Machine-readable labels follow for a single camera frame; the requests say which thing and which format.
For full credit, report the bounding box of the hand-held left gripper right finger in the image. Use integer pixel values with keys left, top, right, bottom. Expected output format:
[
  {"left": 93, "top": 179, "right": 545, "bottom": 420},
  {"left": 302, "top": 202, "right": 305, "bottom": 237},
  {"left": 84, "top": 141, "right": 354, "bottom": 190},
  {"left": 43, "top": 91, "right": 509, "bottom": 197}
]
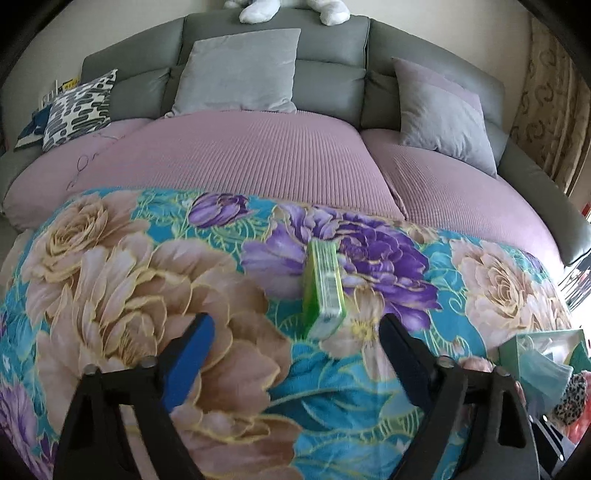
[{"left": 379, "top": 314, "right": 541, "bottom": 480}]

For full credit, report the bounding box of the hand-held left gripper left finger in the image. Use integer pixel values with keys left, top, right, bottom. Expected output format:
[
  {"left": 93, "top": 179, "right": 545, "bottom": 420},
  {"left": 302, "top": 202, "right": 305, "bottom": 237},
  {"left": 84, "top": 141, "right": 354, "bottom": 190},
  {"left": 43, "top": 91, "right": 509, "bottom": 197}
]
[{"left": 53, "top": 313, "right": 217, "bottom": 480}]

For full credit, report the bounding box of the leopard print scrunchie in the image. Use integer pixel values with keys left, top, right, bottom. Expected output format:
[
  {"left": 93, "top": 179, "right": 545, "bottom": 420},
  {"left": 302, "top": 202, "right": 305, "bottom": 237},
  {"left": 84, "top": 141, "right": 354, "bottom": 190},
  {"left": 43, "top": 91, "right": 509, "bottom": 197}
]
[{"left": 551, "top": 371, "right": 590, "bottom": 416}]

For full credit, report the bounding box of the blue face mask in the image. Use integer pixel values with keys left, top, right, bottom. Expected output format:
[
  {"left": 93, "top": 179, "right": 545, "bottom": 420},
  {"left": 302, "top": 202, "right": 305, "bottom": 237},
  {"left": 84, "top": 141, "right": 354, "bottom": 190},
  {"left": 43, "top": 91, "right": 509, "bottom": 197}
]
[{"left": 519, "top": 348, "right": 574, "bottom": 405}]

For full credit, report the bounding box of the teal cardboard tray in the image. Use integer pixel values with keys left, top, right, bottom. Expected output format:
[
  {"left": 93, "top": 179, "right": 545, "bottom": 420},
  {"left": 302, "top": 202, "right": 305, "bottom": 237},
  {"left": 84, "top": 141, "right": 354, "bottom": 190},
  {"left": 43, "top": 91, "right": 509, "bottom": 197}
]
[{"left": 498, "top": 329, "right": 591, "bottom": 403}]

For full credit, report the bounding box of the green tissue packet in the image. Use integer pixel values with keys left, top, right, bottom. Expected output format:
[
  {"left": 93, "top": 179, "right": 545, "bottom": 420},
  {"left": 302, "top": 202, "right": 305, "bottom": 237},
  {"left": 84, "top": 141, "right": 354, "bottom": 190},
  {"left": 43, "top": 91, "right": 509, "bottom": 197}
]
[{"left": 301, "top": 239, "right": 348, "bottom": 342}]

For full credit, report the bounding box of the floral teal blanket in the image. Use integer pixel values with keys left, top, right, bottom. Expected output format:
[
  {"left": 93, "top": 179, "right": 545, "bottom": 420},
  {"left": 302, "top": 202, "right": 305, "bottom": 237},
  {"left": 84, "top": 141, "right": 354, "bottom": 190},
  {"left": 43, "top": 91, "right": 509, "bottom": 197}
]
[{"left": 0, "top": 187, "right": 579, "bottom": 480}]

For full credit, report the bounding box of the lilac ribbed seat cushion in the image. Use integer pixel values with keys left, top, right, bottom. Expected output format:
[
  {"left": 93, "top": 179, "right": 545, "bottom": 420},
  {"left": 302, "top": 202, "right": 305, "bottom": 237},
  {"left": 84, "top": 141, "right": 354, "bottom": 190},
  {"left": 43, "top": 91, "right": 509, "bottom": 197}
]
[
  {"left": 2, "top": 110, "right": 407, "bottom": 232},
  {"left": 360, "top": 128, "right": 590, "bottom": 278}
]

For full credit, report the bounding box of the grey cushion with lilac band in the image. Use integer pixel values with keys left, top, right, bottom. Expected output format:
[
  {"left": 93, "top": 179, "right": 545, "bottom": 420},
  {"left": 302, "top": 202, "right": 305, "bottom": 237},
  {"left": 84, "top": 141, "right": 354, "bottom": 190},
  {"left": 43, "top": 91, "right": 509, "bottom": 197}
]
[{"left": 392, "top": 56, "right": 499, "bottom": 180}]

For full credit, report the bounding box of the black white patterned cushion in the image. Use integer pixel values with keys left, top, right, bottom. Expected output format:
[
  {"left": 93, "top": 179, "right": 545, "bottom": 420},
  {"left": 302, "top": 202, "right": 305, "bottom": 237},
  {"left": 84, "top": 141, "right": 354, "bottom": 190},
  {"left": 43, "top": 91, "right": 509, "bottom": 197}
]
[{"left": 42, "top": 69, "right": 119, "bottom": 152}]

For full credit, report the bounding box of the dark blue cushion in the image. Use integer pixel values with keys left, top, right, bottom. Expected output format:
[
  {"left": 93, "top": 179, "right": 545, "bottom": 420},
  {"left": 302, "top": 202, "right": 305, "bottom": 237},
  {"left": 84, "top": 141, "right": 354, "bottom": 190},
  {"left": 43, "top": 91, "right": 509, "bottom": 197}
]
[{"left": 14, "top": 104, "right": 54, "bottom": 151}]

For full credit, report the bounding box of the plain grey cushion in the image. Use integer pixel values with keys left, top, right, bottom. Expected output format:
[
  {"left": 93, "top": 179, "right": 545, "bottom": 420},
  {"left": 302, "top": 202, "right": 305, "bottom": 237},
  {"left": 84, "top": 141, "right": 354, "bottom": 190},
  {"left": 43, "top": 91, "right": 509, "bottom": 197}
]
[{"left": 165, "top": 28, "right": 302, "bottom": 119}]

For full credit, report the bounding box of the beige patterned curtain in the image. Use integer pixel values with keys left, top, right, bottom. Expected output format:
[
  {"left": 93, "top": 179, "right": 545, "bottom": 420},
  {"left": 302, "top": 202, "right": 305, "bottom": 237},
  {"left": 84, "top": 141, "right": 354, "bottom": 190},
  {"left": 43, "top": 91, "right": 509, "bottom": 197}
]
[{"left": 510, "top": 18, "right": 591, "bottom": 195}]

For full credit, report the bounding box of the yellow book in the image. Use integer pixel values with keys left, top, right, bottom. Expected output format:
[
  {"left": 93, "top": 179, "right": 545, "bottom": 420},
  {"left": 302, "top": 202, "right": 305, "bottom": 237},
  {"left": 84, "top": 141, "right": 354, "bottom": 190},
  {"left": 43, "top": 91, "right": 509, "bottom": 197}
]
[{"left": 39, "top": 78, "right": 79, "bottom": 110}]

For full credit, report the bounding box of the grey leather sofa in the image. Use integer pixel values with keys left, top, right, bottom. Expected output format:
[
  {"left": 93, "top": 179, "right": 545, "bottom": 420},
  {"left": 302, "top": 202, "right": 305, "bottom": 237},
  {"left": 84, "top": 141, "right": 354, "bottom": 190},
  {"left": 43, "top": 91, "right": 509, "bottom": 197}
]
[{"left": 0, "top": 8, "right": 591, "bottom": 267}]

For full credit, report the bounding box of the grey white plush husky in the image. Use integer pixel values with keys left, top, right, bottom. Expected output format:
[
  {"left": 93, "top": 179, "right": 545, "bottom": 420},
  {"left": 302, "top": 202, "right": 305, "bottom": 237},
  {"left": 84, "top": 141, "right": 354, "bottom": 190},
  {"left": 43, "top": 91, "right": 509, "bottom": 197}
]
[{"left": 224, "top": 0, "right": 352, "bottom": 27}]

